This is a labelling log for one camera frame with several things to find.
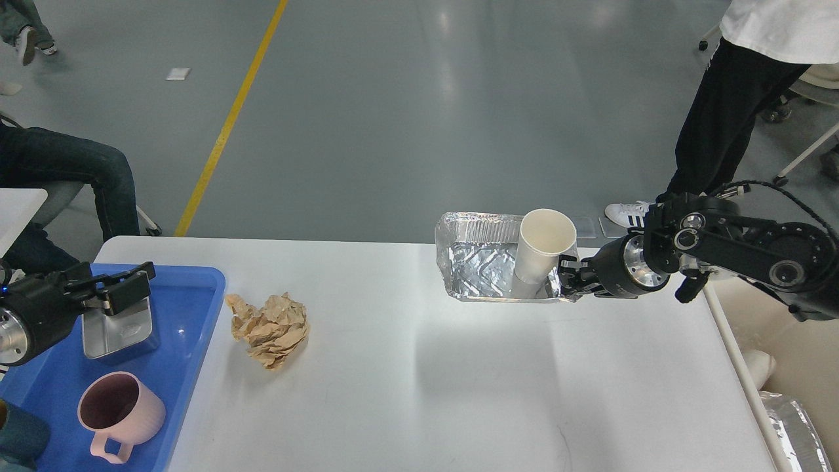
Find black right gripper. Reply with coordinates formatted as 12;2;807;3
558;234;669;299

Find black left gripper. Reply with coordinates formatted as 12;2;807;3
0;261;157;368

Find stainless steel tray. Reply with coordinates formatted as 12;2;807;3
81;296;160;365

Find white paper cup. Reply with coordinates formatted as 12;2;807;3
513;208;577;284

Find aluminium foil tray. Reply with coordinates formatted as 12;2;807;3
435;212;582;303

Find pink ribbed mug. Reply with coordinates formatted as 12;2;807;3
76;371;166;464

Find brown paper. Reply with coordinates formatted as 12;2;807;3
224;292;311;371

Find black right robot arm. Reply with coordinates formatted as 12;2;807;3
556;180;838;322

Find floor socket plate left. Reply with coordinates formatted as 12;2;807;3
571;217;598;239

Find floor socket plate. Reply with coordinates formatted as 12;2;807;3
598;217;627;239
571;217;598;239

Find floor socket plate right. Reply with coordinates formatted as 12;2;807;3
598;217;627;239

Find blue plastic bin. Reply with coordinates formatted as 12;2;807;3
1;265;225;471

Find person in beige sweater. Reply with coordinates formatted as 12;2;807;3
1;114;140;275

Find beige plastic bin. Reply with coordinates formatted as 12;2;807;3
705;276;838;470

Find distant person feet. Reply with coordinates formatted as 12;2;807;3
1;1;58;66

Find foil tray in beige bin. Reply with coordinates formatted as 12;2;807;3
758;391;833;471

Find person in black trousers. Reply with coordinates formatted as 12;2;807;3
604;0;839;229

